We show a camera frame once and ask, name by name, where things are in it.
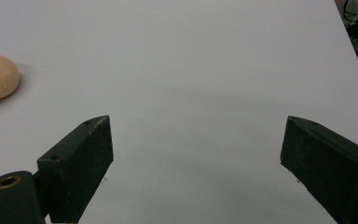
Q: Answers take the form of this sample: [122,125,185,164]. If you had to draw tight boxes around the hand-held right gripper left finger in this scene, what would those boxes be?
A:
[36,114,115,224]

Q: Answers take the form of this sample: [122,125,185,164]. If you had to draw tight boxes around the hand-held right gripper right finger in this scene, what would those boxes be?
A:
[280,115,358,224]

